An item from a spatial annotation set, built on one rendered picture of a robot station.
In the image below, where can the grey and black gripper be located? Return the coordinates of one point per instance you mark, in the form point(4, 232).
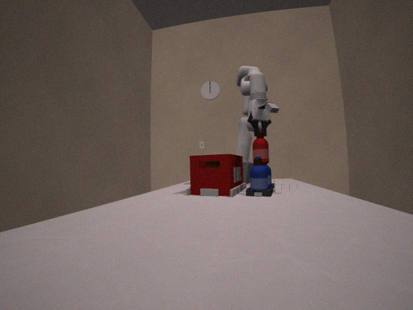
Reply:
point(256, 114)

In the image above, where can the red-labeled bottle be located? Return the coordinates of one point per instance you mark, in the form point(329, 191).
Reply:
point(260, 148)

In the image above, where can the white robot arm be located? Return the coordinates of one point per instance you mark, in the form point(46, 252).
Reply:
point(251, 89)

